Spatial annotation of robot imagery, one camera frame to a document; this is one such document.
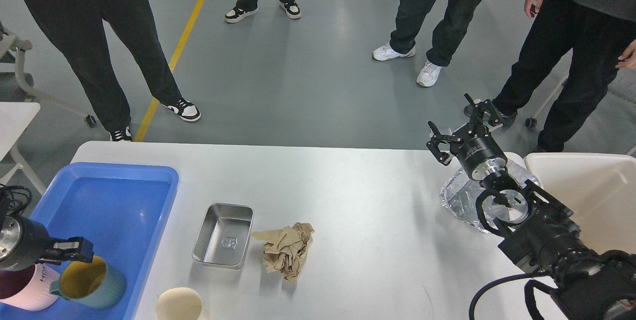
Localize black cables at left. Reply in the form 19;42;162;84
0;185;33;216

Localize grey wheeled chair base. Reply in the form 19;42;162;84
0;22;96;127

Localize person in beige top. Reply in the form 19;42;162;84
23;0;201;142

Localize pink ribbed mug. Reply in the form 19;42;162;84
0;264;61;312

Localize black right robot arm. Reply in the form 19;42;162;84
426;94;636;320

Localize beige paper cup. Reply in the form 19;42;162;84
156;287;208;320

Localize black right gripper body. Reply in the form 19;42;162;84
456;136;507;180

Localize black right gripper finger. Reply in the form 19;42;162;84
426;121;470;166
464;93;512;134

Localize white side table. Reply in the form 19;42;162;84
0;102;46;195

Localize stainless steel rectangular tray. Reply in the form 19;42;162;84
192;203;254;269

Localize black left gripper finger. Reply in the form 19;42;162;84
39;237;94;264

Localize person in grey sweater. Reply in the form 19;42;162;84
464;0;636;153

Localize blue plastic tray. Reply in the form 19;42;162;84
0;163;179;320

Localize aluminium foil container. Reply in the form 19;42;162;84
439;153;542;233

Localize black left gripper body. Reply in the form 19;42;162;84
0;216;51;271

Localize crumpled brown paper napkin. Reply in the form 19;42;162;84
251;222;315;282

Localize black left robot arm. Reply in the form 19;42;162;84
0;192;94;272

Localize white plastic bin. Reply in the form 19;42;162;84
524;153;636;254

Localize person with white sneakers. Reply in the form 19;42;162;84
373;0;503;87

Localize teal mug yellow inside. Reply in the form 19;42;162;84
49;255;127;309

